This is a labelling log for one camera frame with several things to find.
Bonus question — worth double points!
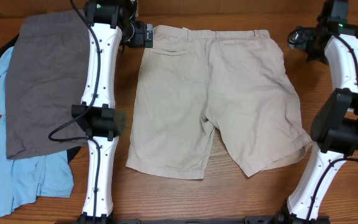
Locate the beige khaki shorts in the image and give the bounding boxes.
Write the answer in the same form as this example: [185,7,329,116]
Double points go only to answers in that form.
[126,25,311,180]

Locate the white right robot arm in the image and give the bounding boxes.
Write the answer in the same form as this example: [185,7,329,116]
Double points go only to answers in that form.
[262,0,358,223]

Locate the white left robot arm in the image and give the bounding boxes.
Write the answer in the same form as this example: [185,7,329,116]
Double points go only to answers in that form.
[71,1,153,223]

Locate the grey shorts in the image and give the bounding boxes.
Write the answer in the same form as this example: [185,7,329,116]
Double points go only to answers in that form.
[5,9,98,160]

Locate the black garment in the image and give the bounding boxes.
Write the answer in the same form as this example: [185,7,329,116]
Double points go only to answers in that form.
[0,13,108,163]

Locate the light blue shirt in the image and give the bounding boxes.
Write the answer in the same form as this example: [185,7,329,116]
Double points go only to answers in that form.
[0,47,74,218]

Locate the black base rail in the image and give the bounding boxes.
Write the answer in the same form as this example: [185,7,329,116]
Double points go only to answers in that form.
[54,215,331,224]

